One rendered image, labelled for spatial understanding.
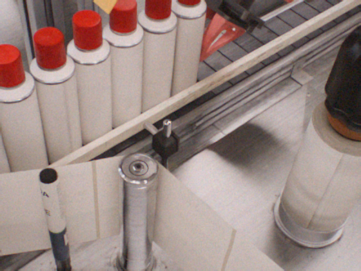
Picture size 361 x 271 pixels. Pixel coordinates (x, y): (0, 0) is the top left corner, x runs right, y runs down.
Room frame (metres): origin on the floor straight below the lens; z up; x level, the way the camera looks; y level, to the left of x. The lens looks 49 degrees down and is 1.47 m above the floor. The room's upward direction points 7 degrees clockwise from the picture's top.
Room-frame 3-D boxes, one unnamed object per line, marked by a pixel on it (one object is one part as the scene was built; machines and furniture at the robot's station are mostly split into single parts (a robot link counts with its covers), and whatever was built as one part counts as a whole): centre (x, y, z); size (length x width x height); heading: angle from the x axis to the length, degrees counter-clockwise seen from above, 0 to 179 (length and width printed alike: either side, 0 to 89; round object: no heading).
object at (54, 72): (0.46, 0.15, 0.98); 0.05 x 0.05 x 0.20
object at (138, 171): (0.31, 0.03, 0.97); 0.05 x 0.05 x 0.19
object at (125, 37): (0.53, 0.09, 0.98); 0.05 x 0.05 x 0.20
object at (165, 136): (0.48, 0.02, 0.89); 0.03 x 0.03 x 0.12; 46
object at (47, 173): (0.29, 0.11, 0.97); 0.02 x 0.02 x 0.19
